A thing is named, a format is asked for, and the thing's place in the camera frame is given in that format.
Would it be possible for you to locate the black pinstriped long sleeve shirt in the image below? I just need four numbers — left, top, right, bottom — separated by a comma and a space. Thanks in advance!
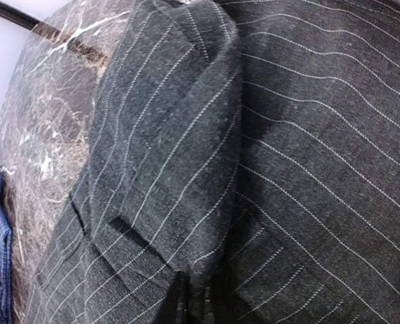
24, 1, 400, 323

